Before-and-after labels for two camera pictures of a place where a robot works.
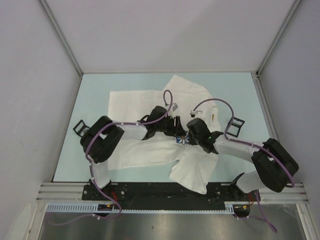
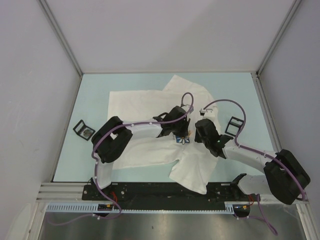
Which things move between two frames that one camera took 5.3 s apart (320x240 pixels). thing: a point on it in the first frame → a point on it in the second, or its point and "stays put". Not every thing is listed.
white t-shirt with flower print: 184,101 stays put
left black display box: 80,128 stays put
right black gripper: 191,141 → 196,138
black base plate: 165,196 stays put
